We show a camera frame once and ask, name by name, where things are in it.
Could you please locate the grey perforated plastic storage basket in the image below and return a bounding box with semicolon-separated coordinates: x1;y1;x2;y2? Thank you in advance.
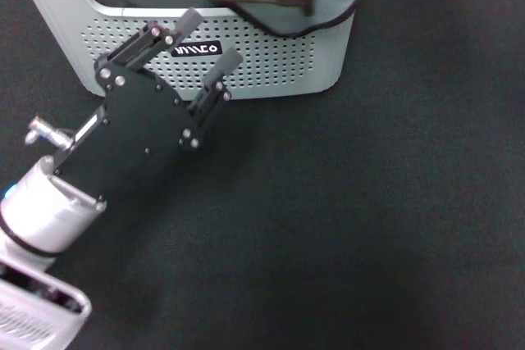
13;0;370;102

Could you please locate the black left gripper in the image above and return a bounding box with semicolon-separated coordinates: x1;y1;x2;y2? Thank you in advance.
52;6;244;204

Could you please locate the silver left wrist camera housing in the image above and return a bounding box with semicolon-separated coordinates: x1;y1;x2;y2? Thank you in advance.
0;259;93;350

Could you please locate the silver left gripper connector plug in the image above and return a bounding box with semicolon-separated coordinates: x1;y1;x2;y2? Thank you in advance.
24;116;77;151

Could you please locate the black tablecloth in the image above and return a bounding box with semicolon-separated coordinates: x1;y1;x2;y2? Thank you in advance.
0;0;525;350

